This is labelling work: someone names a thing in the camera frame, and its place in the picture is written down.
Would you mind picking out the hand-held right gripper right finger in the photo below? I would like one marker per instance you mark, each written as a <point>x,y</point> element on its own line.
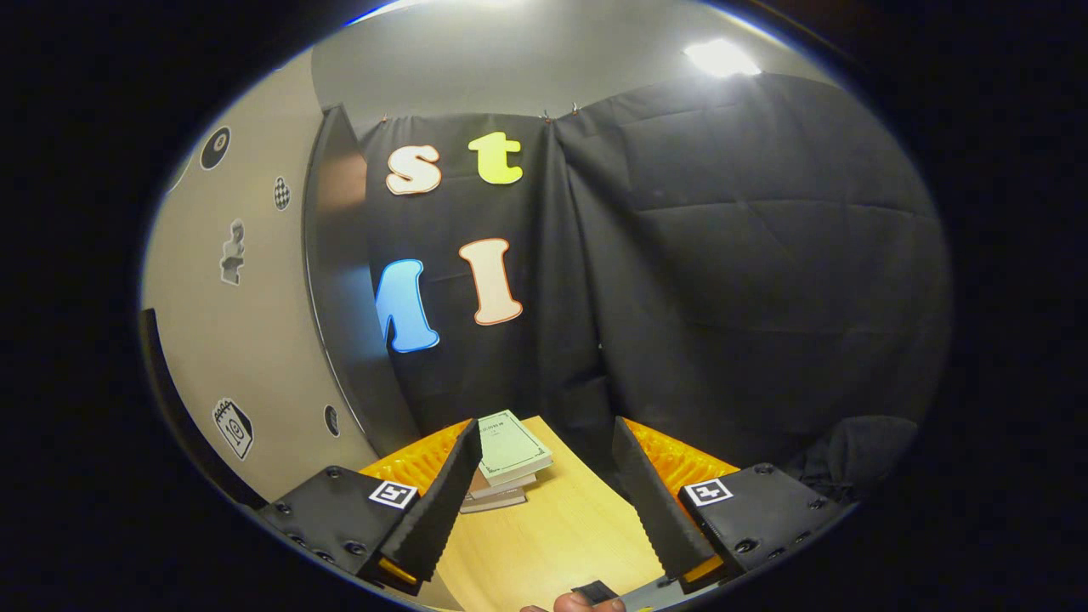
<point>650,501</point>

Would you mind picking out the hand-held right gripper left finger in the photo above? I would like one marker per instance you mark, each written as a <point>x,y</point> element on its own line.
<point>446,501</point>

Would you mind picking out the beige cabinet door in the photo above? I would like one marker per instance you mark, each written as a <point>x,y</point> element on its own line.
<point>255,340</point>

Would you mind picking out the grey book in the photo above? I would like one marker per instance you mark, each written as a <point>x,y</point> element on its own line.
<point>493,503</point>

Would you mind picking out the dark cloth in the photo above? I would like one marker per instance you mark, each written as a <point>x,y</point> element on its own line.
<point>858,455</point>

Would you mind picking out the black backdrop cloth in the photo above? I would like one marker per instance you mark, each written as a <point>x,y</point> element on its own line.
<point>748,272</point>

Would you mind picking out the ceiling light panel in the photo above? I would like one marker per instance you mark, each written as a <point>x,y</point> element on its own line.
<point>442,4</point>
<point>721,58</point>

